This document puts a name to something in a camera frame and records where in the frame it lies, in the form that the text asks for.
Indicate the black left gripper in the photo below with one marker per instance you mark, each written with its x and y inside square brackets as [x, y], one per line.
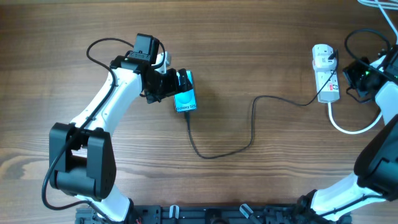
[171, 86]

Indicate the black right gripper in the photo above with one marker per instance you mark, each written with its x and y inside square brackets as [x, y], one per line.
[349, 71]

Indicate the Galaxy S25 smartphone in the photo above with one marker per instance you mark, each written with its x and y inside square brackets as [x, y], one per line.
[186, 101]

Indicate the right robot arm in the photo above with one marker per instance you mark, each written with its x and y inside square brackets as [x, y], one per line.
[374, 178]

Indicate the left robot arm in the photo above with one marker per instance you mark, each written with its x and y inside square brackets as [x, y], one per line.
[82, 167]

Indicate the white power strip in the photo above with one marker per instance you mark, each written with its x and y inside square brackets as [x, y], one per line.
[327, 86]

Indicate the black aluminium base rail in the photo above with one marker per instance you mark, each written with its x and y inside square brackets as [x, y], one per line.
[270, 214]

